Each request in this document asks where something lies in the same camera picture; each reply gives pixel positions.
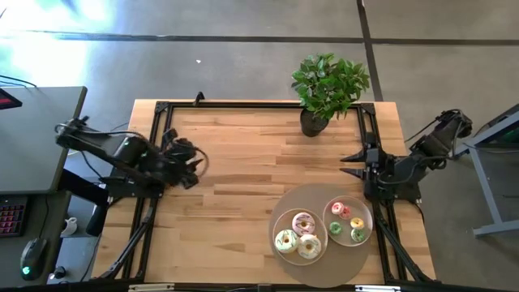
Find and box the black backlit keyboard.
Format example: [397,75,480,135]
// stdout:
[0,196,28,238]

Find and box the round grey stitched placemat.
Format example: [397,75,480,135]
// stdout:
[268,182,372,289]

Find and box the black plant pot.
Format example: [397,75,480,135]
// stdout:
[299,107,330,138]

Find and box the small white jug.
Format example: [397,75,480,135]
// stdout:
[60,217,79,237]

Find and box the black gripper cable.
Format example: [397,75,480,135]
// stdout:
[190,144,210,178]

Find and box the red lit laptop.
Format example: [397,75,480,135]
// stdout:
[0,88,24,110]

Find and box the green leafy artificial plant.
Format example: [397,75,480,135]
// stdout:
[290,52,371,121]

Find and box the large yellow iced donut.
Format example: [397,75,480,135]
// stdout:
[297,234,323,260]

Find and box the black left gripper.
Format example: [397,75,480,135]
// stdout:
[161,136,205,191]

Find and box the right glass plate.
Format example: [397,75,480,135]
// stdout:
[322,195,374,247]

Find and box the black aluminium table frame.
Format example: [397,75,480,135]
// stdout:
[92,100,437,285]

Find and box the silver metal bracket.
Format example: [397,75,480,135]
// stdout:
[355,285,402,292]
[128,283,175,292]

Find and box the grey metal table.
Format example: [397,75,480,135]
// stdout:
[456,103,519,238]

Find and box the white round bowl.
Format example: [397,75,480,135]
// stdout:
[272,208,328,267]

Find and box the grey desk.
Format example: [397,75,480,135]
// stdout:
[0,85,88,195]

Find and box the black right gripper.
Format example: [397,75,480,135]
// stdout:
[339,145,393,185]

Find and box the large pale green iced donut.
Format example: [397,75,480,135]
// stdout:
[274,229,300,255]

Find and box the black computer mouse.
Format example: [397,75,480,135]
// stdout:
[19,238,49,281]

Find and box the large pink iced donut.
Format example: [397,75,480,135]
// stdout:
[291,211,316,237]

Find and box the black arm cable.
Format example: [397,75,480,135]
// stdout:
[404,109,463,144]

